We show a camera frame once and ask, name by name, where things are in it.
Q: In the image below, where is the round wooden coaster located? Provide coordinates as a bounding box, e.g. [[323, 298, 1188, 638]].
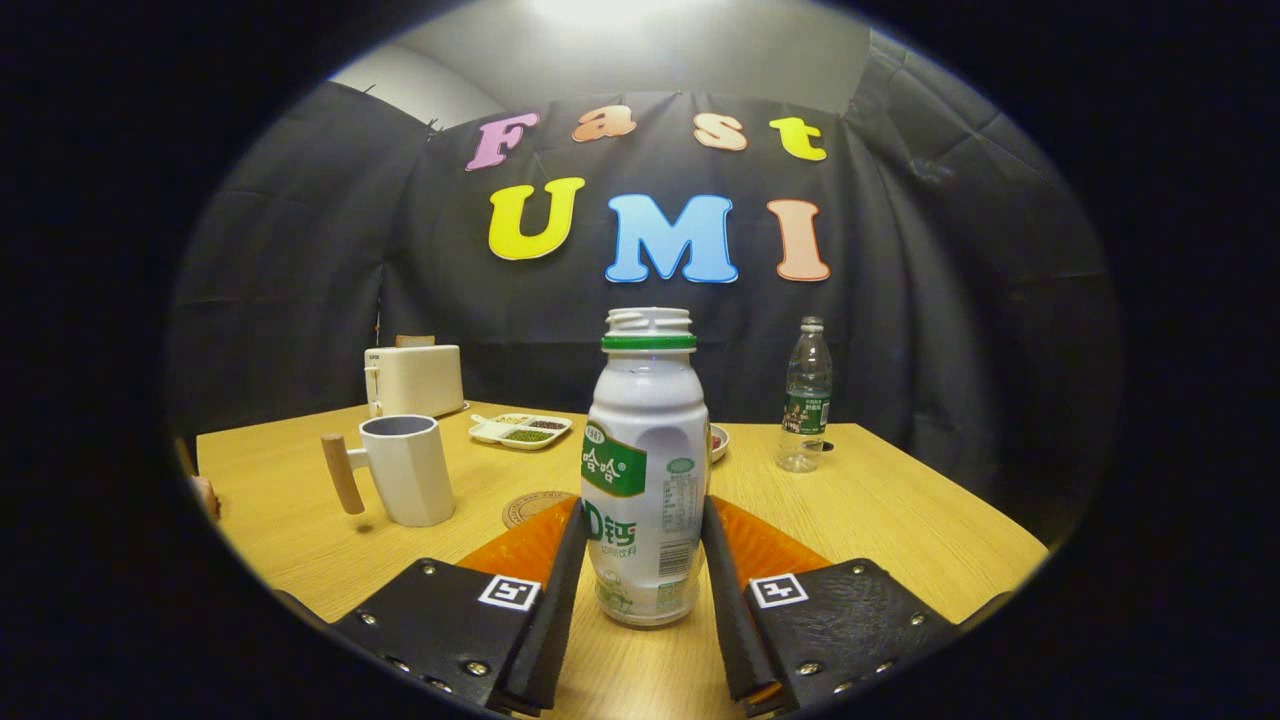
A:
[[501, 490, 579, 530]]

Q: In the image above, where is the black backdrop cloth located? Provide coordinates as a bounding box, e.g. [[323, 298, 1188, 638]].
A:
[[165, 30, 1121, 546]]

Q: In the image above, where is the white juice bottle green label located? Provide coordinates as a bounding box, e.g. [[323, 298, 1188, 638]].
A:
[[581, 307, 712, 629]]

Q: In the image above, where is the clear plastic water bottle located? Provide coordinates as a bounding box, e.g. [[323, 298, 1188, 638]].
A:
[[775, 317, 834, 474]]

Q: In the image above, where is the wooden table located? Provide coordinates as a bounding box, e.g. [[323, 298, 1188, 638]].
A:
[[195, 400, 1051, 720]]

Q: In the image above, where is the white divided dish with beans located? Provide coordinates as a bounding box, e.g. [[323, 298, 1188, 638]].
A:
[[468, 412, 574, 452]]

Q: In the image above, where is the white cup with wooden handle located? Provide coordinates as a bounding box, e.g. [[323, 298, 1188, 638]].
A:
[[320, 414, 457, 529]]

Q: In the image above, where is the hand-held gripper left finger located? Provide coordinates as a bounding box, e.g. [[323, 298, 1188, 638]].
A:
[[330, 495, 589, 717]]

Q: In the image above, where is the cream toaster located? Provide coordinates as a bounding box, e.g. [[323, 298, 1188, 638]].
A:
[[363, 344, 467, 419]]

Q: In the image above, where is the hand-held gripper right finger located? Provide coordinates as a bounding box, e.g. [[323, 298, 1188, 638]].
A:
[[700, 495, 959, 717]]

